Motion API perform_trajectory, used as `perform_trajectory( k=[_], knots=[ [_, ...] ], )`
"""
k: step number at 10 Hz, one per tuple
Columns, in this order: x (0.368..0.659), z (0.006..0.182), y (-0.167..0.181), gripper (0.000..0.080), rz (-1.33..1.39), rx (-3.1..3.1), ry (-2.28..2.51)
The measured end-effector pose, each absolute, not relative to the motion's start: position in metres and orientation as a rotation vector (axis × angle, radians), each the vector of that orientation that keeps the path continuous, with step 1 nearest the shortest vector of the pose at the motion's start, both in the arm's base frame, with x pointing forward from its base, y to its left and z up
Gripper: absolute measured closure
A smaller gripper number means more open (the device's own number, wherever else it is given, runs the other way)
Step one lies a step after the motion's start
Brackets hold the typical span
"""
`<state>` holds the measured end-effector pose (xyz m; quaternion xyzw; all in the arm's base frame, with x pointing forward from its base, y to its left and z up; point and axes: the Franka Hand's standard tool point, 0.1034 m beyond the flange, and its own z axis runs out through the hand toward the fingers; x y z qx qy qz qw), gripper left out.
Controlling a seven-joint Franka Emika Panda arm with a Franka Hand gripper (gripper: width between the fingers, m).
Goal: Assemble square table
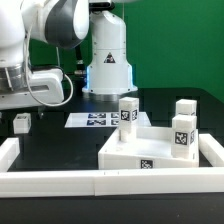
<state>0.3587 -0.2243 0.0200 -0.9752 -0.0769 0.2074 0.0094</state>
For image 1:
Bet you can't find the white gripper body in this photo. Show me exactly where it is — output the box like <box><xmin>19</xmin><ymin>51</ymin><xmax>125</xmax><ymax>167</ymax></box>
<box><xmin>0</xmin><ymin>69</ymin><xmax>64</xmax><ymax>110</ymax></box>

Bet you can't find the white square tabletop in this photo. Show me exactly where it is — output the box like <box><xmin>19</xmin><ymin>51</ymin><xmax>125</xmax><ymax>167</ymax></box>
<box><xmin>98</xmin><ymin>127</ymin><xmax>199</xmax><ymax>170</ymax></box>

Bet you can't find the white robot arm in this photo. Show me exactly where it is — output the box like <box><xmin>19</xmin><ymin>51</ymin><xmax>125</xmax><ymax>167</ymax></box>
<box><xmin>0</xmin><ymin>0</ymin><xmax>137</xmax><ymax>111</ymax></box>

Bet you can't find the white marker tag sheet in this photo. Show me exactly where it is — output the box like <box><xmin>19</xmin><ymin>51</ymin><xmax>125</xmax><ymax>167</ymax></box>
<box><xmin>65</xmin><ymin>111</ymin><xmax>152</xmax><ymax>128</ymax></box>

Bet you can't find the white U-shaped obstacle fence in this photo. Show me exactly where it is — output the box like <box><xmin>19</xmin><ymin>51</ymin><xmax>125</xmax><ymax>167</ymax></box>
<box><xmin>0</xmin><ymin>138</ymin><xmax>224</xmax><ymax>198</ymax></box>

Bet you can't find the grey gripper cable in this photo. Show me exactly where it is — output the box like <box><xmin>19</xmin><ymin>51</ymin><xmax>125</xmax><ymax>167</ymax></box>
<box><xmin>22</xmin><ymin>19</ymin><xmax>74</xmax><ymax>108</ymax></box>

